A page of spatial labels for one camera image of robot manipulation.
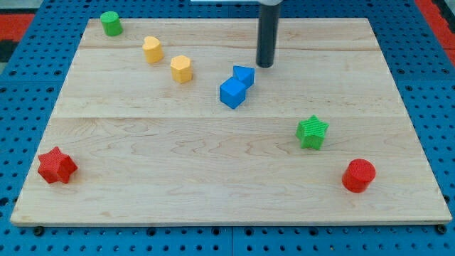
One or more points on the yellow hexagon block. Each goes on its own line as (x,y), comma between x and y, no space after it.
(181,69)

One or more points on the green star block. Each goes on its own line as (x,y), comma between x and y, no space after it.
(311,132)

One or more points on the red star block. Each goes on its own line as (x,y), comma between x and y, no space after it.
(55,166)

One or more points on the blue cube block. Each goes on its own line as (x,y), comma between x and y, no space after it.
(232,92)

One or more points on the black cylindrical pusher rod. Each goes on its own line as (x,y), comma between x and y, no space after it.
(268,20)

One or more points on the wooden board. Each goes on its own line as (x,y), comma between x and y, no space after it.
(151,151)

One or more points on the green cylinder block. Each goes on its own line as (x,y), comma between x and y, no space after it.
(111,23)

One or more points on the yellow heart block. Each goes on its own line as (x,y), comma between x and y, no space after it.
(152,49)

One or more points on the red cylinder block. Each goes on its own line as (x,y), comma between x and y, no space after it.
(358,175)

